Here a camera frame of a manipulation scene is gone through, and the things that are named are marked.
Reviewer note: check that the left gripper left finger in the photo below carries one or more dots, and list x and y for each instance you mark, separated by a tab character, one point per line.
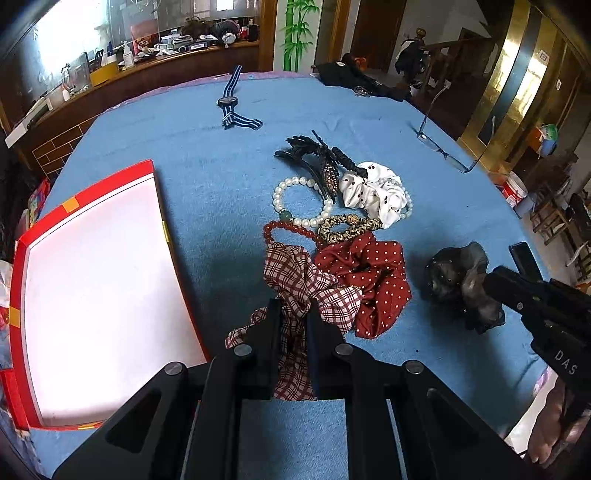
184	422

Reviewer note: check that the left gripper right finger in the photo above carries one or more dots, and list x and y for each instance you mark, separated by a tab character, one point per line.
402	422

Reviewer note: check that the grey black organza scrunchie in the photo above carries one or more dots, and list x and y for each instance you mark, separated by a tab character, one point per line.
454	279

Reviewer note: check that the red polka dot scrunchie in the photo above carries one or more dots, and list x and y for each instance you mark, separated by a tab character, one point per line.
378	269

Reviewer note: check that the red white plaid scrunchie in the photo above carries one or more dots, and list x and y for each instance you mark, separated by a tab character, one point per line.
294	337

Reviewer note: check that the person's right hand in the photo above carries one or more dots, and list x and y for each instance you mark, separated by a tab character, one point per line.
548	431

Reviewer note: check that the black smartphone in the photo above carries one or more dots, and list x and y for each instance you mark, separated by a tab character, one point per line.
525	261

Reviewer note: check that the white red paint bucket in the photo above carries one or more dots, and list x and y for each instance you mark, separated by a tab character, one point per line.
514	190

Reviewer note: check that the red gift box lid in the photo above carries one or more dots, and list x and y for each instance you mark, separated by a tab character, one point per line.
96	307

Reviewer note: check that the white black-dotted scrunchie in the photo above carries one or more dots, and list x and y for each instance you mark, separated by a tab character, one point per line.
381	194

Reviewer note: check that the blue bed cover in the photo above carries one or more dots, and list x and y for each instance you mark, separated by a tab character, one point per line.
216	187

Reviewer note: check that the black hair claw clip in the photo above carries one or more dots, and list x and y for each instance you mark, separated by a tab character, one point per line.
321	161

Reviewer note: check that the wooden counter shelf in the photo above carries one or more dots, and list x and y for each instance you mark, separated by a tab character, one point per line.
47	145

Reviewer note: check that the black bag on bed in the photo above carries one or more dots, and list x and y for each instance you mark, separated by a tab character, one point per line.
345	73

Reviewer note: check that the dark wooden door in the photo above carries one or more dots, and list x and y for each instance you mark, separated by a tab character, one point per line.
376	32

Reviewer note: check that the bamboo wall painting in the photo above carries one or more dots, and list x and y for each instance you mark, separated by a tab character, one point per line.
297	32

